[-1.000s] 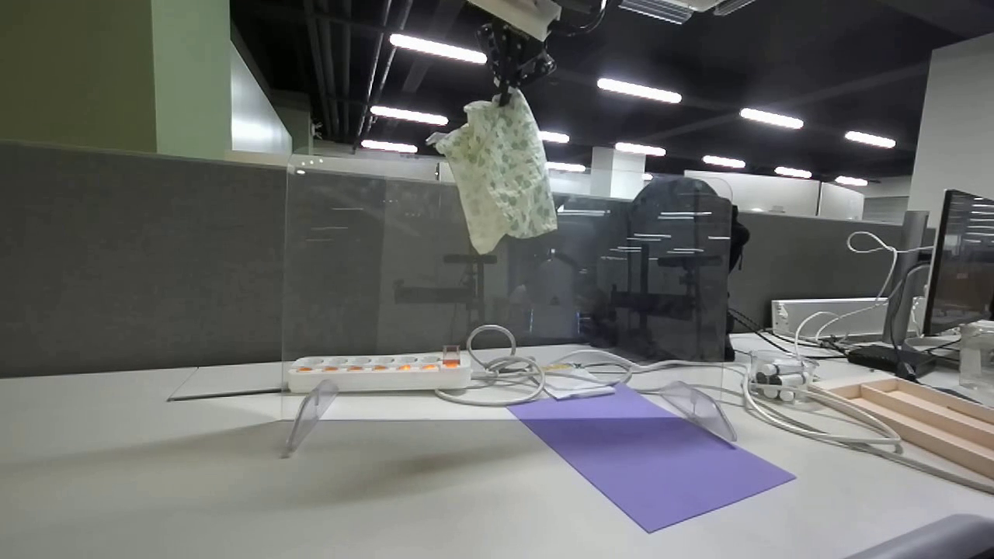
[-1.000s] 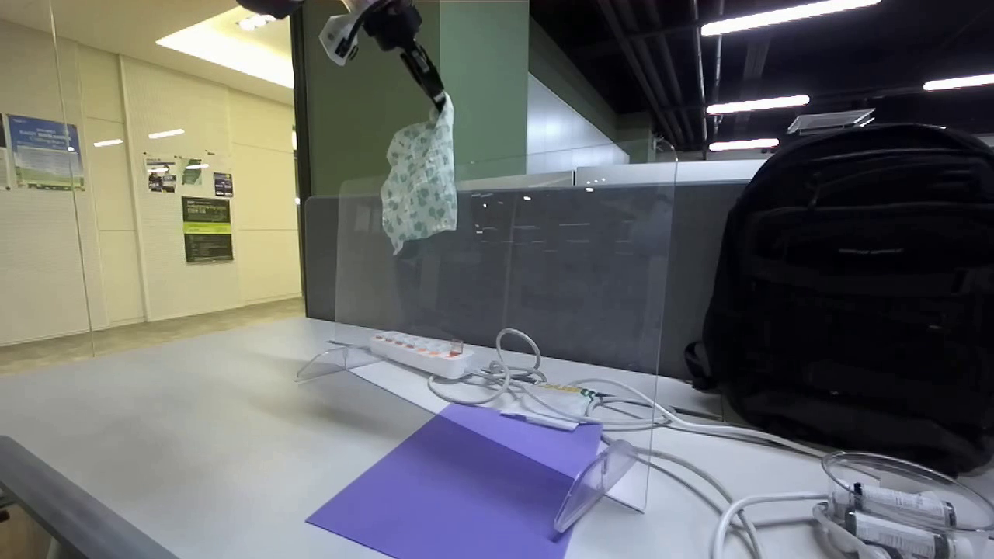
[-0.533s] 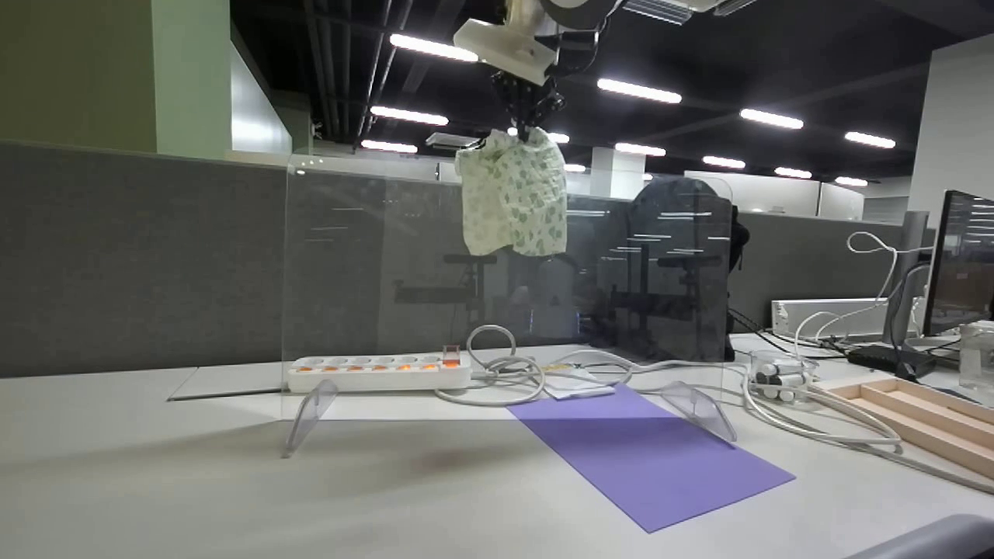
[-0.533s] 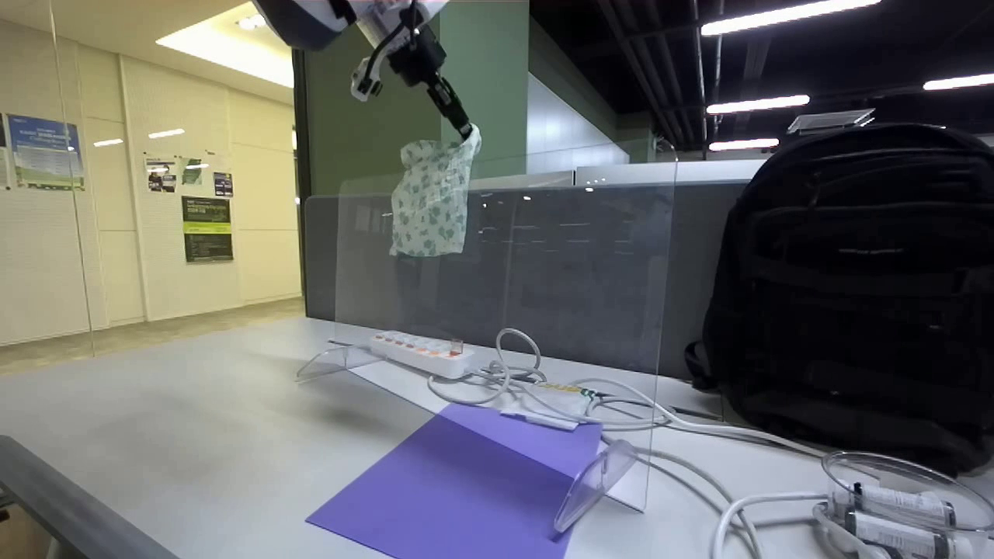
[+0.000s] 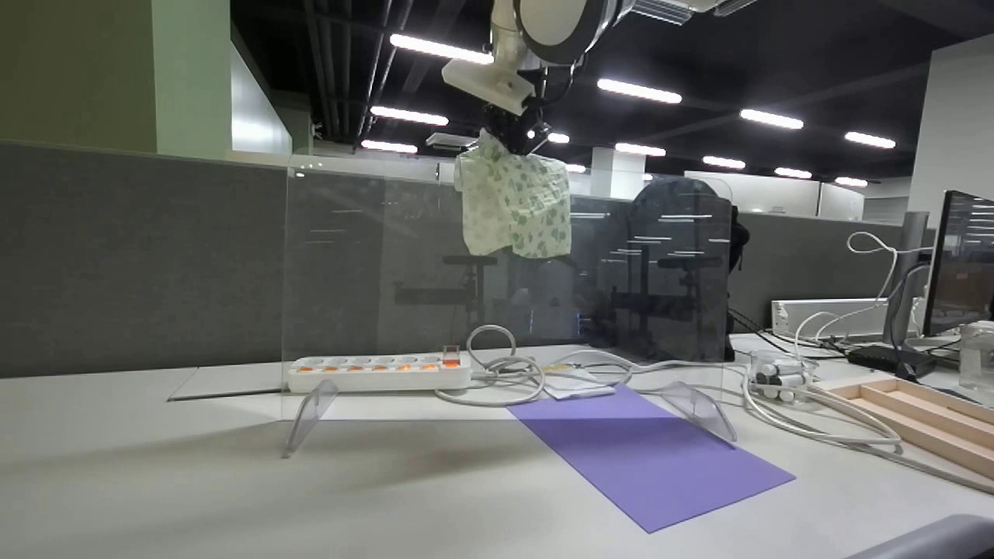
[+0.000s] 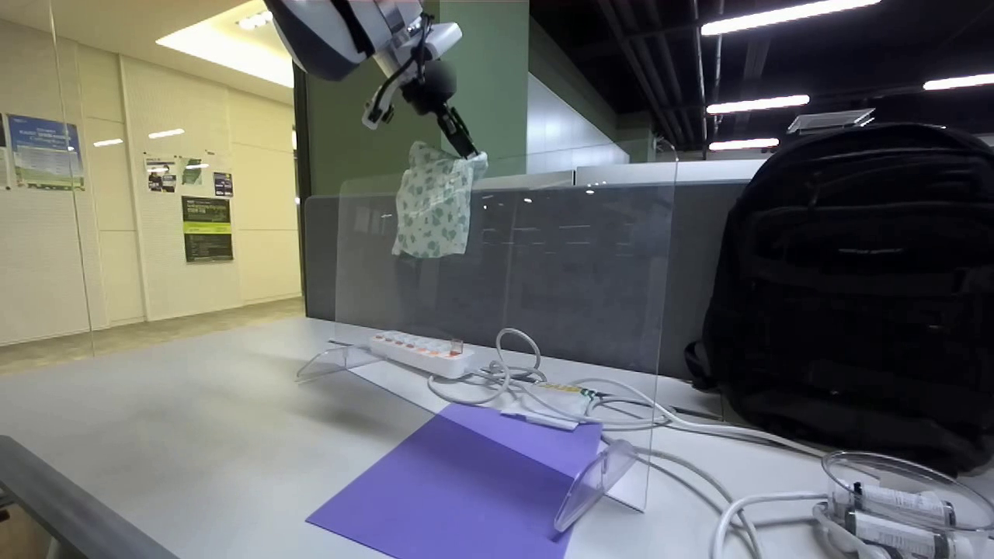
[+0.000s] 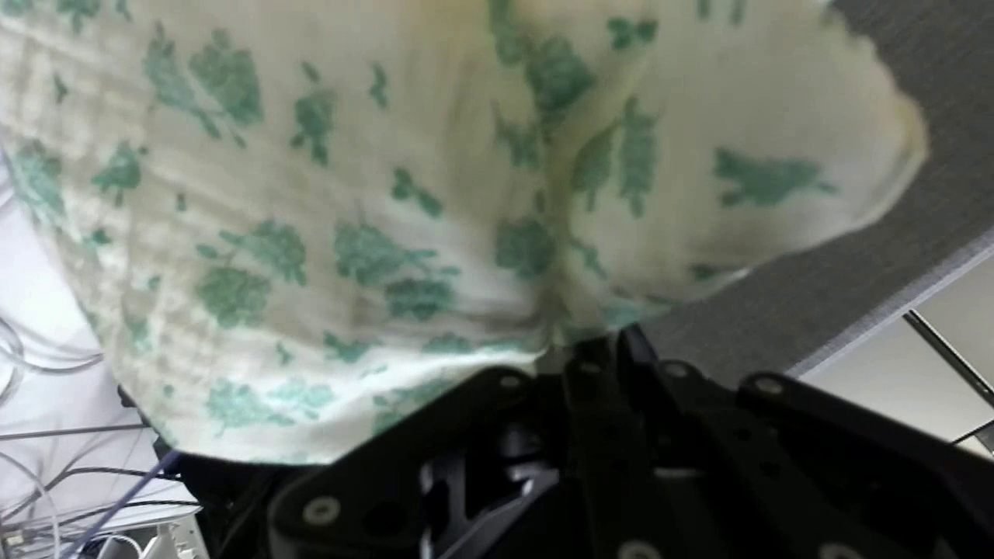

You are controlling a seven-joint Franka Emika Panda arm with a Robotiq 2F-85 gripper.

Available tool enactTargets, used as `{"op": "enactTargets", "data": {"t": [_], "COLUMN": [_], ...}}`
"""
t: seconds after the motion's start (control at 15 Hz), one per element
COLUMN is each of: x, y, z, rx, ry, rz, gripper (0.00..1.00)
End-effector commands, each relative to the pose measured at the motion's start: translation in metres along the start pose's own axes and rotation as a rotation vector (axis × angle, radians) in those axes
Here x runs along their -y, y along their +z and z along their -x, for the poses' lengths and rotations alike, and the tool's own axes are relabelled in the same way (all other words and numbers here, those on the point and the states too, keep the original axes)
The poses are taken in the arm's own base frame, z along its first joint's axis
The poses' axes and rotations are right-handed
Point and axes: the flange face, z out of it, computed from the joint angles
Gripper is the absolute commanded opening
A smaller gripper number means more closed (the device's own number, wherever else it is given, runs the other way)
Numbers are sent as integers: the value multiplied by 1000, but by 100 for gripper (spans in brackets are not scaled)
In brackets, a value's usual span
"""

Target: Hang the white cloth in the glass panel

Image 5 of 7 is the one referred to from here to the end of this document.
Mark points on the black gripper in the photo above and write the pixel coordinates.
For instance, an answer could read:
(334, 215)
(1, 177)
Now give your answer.
(529, 110)

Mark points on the white cloth with green print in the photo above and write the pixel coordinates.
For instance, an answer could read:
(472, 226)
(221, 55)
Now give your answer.
(515, 202)

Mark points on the clear glass panel with feet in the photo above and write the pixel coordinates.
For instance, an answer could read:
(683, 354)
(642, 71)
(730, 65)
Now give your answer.
(362, 258)

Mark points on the white ceiling tube light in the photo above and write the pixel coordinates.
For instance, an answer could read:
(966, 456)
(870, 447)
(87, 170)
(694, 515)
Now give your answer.
(870, 141)
(577, 170)
(853, 181)
(637, 149)
(408, 115)
(637, 91)
(770, 118)
(389, 147)
(561, 139)
(725, 163)
(435, 48)
(793, 173)

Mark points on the grey ceiling vent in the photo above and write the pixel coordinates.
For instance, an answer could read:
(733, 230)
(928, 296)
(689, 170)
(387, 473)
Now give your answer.
(447, 141)

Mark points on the white square pillar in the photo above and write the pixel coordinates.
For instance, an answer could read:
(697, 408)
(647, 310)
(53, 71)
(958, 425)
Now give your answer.
(615, 173)

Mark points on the black office chair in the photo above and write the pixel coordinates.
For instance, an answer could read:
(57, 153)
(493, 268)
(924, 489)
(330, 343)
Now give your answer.
(664, 268)

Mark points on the white paper slip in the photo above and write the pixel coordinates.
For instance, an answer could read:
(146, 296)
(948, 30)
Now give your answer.
(577, 392)

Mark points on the white power strip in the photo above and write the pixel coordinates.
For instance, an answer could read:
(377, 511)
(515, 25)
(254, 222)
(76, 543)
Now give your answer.
(375, 373)

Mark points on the purple paper sheet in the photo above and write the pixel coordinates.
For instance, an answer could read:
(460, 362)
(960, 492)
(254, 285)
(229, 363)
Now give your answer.
(653, 455)

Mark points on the white power adapter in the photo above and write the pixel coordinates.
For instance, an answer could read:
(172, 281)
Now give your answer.
(778, 380)

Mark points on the white rectangular box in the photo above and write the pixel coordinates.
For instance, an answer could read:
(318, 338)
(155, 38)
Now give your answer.
(828, 314)

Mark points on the grey monitor stand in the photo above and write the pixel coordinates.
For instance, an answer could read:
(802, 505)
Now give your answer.
(909, 281)

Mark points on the black computer monitor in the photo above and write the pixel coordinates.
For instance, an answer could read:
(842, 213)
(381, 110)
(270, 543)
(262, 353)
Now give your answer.
(965, 258)

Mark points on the clear plastic bottle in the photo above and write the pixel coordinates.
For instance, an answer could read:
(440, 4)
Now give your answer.
(975, 353)

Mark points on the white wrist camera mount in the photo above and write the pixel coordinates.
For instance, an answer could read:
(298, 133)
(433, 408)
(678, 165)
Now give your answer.
(489, 84)

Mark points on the short grey partition wall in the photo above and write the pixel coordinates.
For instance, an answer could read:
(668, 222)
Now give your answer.
(810, 258)

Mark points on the long grey partition wall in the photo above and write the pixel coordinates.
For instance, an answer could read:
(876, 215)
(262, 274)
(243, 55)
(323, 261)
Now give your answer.
(126, 258)

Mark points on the wooden frame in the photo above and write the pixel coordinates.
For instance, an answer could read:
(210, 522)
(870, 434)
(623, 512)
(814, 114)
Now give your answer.
(922, 414)

